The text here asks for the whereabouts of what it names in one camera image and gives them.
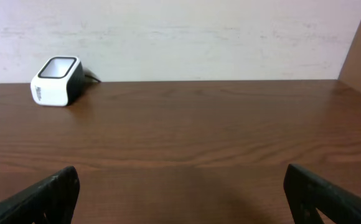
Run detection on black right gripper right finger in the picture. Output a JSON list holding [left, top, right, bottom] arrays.
[[283, 164, 361, 224]]

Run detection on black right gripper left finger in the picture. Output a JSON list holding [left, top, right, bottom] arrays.
[[0, 166, 80, 223]]

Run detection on black scanner cable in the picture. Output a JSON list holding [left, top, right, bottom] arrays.
[[84, 73, 102, 83]]

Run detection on white barcode scanner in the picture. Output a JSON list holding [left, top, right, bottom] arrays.
[[30, 56, 85, 106]]

